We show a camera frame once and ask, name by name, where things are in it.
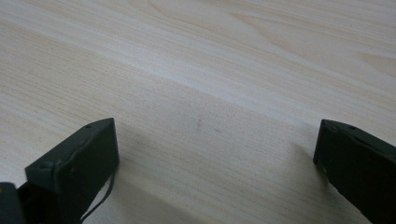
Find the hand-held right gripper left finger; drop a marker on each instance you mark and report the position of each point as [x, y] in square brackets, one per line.
[77, 165]

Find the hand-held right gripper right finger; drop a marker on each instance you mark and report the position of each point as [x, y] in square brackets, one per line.
[358, 165]

